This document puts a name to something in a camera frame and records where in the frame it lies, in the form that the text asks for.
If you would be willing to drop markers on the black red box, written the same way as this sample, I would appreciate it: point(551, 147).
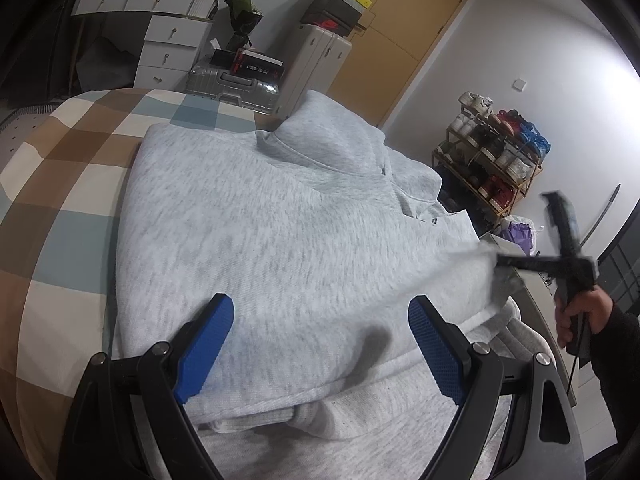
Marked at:
point(251, 64)

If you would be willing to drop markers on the person's right hand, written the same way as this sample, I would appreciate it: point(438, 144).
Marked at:
point(595, 304)

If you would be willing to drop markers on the silver suitcase lying flat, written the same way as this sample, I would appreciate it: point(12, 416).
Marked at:
point(219, 84)

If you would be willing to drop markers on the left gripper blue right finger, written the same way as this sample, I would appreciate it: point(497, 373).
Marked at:
point(541, 439)

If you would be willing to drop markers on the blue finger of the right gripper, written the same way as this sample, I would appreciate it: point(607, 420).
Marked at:
point(562, 224)

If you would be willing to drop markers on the beige upright suitcase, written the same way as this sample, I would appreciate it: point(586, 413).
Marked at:
point(312, 57)

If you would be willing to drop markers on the stacked shoe boxes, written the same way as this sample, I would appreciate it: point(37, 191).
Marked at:
point(337, 16)

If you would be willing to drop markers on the wall light switch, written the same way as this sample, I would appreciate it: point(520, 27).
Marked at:
point(519, 84)

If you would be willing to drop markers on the wooden shoe rack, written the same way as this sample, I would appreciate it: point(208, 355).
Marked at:
point(489, 163)

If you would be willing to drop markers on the purple bag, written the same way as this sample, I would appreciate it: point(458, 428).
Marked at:
point(520, 231)

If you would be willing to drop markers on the light grey hoodie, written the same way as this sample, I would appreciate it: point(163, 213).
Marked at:
point(321, 235)

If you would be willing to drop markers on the white drawer desk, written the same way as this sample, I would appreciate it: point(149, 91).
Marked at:
point(167, 36)

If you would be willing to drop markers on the plaid bed sheet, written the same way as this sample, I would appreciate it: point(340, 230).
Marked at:
point(60, 198)

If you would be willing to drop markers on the wooden door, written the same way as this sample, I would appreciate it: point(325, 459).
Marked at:
point(390, 44)

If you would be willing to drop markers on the black flower bouquet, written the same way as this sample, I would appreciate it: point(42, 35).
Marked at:
point(244, 17)

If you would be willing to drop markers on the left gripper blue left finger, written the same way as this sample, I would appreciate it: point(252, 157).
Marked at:
point(101, 439)

